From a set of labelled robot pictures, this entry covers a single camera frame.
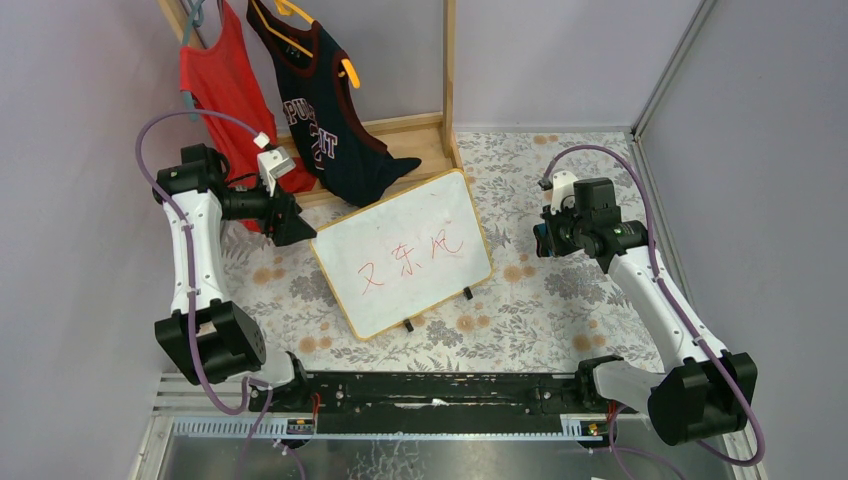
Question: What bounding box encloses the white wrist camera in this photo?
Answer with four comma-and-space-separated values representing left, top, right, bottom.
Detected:
540, 170, 578, 215
253, 132, 296, 197

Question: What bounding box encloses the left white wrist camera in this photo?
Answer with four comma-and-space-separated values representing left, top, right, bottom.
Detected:
253, 132, 296, 197

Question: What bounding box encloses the navy basketball jersey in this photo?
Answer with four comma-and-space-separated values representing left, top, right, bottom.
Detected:
246, 1, 422, 207

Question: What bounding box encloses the blue black whiteboard eraser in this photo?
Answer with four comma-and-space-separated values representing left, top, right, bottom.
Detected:
533, 223, 551, 258

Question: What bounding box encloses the yellow clothes hanger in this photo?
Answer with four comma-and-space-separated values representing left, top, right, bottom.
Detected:
250, 0, 362, 90

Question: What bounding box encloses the purple cable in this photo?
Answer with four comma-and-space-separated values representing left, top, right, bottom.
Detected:
135, 109, 309, 480
541, 144, 767, 480

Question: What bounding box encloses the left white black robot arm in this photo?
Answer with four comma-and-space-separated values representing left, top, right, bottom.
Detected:
153, 144, 317, 390

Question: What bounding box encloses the grey blue clothes hanger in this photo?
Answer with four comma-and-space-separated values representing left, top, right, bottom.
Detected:
180, 0, 208, 123

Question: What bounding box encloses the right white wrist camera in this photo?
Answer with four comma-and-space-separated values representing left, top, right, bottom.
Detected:
540, 170, 578, 215

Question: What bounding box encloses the whiteboard wire stand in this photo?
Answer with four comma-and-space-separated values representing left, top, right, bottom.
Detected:
399, 287, 474, 333

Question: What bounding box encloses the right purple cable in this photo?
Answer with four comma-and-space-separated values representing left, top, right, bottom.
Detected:
541, 144, 767, 480

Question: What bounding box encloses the red sleeveless shirt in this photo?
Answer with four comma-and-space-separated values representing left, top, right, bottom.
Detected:
178, 0, 318, 233

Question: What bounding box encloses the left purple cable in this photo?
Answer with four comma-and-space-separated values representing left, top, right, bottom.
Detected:
135, 109, 309, 480

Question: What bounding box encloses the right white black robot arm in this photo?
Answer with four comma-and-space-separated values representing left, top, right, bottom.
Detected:
533, 171, 757, 446

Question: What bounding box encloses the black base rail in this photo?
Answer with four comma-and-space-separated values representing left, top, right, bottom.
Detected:
249, 371, 615, 437

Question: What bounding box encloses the yellow framed whiteboard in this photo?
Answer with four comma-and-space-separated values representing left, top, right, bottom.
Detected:
310, 169, 494, 340

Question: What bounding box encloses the wooden clothes rack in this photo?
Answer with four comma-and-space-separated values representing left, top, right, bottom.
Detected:
157, 0, 463, 208

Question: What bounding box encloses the floral table mat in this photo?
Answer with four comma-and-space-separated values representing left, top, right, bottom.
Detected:
222, 132, 662, 372

